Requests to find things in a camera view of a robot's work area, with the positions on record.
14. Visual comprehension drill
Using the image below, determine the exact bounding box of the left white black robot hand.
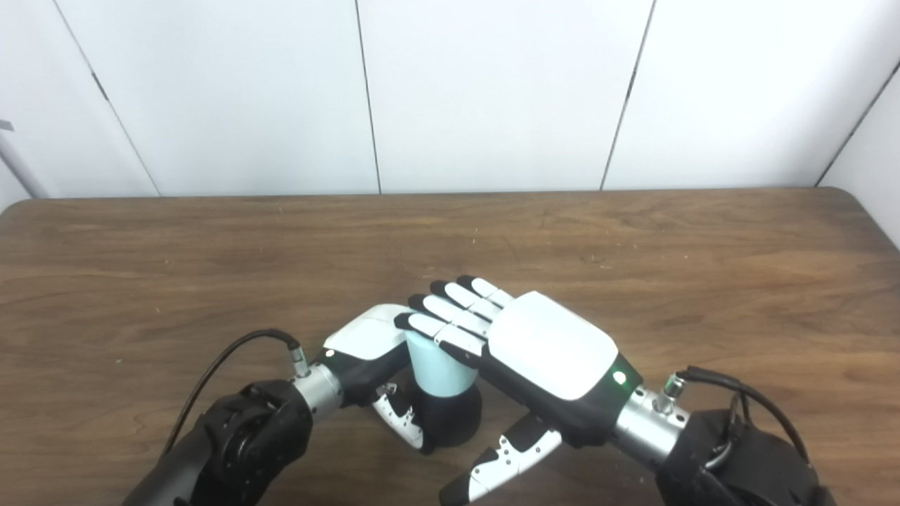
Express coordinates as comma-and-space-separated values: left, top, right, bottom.
320, 304, 426, 454

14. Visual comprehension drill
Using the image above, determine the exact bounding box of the black funnel-shaped nozzle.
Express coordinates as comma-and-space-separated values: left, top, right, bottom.
411, 383, 484, 448

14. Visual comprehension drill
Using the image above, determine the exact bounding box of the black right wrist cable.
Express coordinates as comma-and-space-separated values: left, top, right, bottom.
654, 365, 813, 472

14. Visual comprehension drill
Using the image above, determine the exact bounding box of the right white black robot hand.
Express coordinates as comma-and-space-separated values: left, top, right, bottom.
394, 275, 643, 506

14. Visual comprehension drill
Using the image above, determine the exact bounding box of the light blue cylinder cup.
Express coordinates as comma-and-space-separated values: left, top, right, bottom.
406, 330, 479, 398

